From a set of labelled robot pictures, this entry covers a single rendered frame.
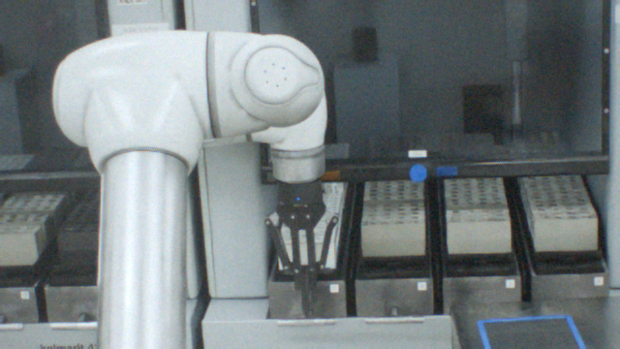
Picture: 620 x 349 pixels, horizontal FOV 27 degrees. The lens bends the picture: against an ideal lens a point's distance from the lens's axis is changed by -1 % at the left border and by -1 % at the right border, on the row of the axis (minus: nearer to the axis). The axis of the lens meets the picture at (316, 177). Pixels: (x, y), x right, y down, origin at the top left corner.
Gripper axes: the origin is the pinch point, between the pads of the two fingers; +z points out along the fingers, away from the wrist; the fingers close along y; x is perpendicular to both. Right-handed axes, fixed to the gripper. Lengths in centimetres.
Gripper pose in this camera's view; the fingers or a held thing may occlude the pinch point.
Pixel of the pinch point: (305, 289)
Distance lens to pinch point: 223.2
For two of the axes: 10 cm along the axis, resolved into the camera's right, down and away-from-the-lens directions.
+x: -0.7, 2.9, -9.5
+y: -10.0, 0.3, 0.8
